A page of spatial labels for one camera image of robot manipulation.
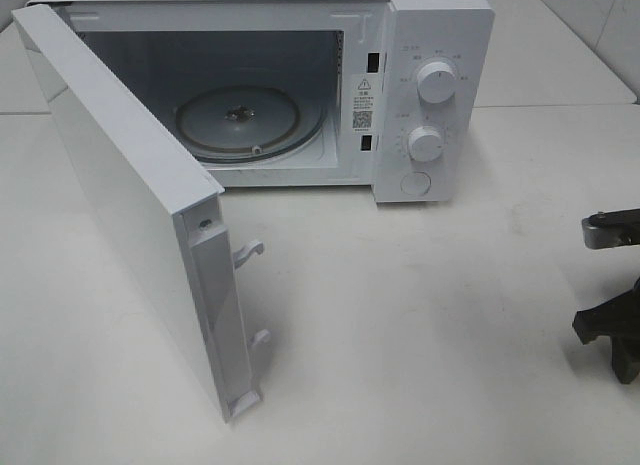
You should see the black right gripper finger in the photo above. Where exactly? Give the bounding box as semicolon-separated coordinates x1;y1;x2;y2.
581;209;639;246
572;280;639;384

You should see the round white door button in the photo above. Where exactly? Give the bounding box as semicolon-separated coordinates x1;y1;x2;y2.
400;172;431;196

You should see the white microwave door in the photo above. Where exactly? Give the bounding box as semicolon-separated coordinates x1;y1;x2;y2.
13;5;269;420

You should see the lower white control knob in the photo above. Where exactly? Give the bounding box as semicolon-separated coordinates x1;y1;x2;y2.
407;126;445;163

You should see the white control knob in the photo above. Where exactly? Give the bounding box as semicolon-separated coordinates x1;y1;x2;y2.
407;126;445;163
416;58;457;104

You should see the upper white control knob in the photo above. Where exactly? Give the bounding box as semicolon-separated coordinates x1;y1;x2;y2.
416;58;457;104

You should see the white microwave oven body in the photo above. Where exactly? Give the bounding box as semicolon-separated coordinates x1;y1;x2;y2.
14;0;494;203

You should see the white warning label sticker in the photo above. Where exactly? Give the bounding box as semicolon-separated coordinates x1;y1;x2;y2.
347;73;380;133

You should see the glass microwave turntable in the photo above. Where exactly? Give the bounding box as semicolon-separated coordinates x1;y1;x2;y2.
175;85;326;164

